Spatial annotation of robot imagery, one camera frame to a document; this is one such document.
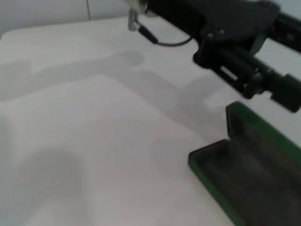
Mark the left arm cable with plug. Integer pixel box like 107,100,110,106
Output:
127,9,193,47

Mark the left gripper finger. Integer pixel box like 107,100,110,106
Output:
211,48,301,113
270,13,301,55

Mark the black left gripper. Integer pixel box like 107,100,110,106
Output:
145,0,282,69

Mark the green glasses case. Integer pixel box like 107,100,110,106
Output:
188,101,301,226

